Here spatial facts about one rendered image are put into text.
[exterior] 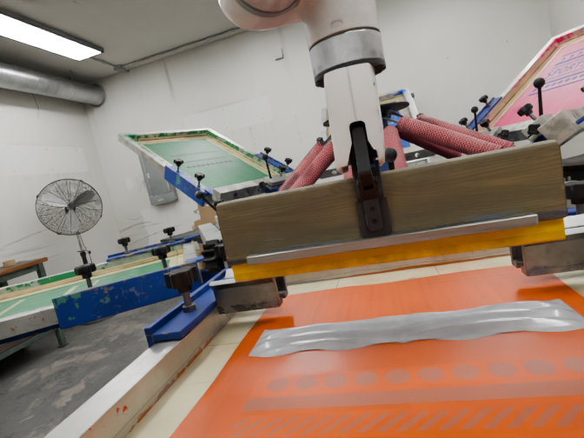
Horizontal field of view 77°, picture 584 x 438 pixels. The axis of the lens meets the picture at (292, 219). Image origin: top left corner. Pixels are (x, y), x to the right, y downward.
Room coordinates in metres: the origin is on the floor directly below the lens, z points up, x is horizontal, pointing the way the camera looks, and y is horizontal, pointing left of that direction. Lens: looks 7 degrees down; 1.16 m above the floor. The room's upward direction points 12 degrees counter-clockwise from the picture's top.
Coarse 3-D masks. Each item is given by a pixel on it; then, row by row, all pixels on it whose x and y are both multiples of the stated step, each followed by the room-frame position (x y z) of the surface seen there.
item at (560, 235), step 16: (496, 240) 0.37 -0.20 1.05; (512, 240) 0.36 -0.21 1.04; (528, 240) 0.36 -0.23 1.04; (544, 240) 0.35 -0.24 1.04; (368, 256) 0.40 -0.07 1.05; (384, 256) 0.39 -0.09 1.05; (400, 256) 0.39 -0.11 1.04; (416, 256) 0.39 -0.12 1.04; (256, 272) 0.43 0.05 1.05; (272, 272) 0.43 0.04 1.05; (288, 272) 0.42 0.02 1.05; (304, 272) 0.42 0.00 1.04
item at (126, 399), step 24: (384, 264) 0.62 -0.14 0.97; (408, 264) 0.61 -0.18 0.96; (432, 264) 0.60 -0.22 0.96; (216, 312) 0.52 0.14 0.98; (192, 336) 0.45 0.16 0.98; (144, 360) 0.39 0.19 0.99; (168, 360) 0.39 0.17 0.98; (192, 360) 0.44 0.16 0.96; (120, 384) 0.35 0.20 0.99; (144, 384) 0.35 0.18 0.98; (168, 384) 0.38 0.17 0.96; (96, 408) 0.31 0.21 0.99; (120, 408) 0.32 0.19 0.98; (144, 408) 0.34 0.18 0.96; (72, 432) 0.28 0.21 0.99; (96, 432) 0.29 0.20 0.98; (120, 432) 0.31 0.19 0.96
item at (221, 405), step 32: (352, 288) 0.58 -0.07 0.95; (384, 288) 0.55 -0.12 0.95; (288, 320) 0.50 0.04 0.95; (320, 320) 0.48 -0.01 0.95; (352, 320) 0.46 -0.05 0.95; (320, 352) 0.39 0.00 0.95; (352, 352) 0.38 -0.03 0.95; (384, 352) 0.36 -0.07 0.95; (224, 384) 0.37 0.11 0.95; (192, 416) 0.32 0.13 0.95; (224, 416) 0.31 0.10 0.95
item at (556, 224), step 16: (544, 224) 0.35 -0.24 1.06; (560, 224) 0.35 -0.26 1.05; (432, 240) 0.38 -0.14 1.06; (448, 240) 0.38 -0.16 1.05; (464, 240) 0.37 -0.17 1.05; (480, 240) 0.37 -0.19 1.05; (320, 256) 0.41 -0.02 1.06; (336, 256) 0.41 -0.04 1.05; (352, 256) 0.40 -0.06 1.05; (240, 272) 0.44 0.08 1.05
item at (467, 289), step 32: (416, 288) 0.52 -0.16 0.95; (448, 288) 0.50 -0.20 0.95; (480, 288) 0.47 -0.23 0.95; (512, 288) 0.45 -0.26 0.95; (544, 288) 0.43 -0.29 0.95; (416, 352) 0.35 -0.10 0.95; (448, 352) 0.34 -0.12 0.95; (480, 352) 0.33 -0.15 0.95; (512, 352) 0.32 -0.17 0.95; (544, 352) 0.31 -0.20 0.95; (576, 352) 0.30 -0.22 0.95
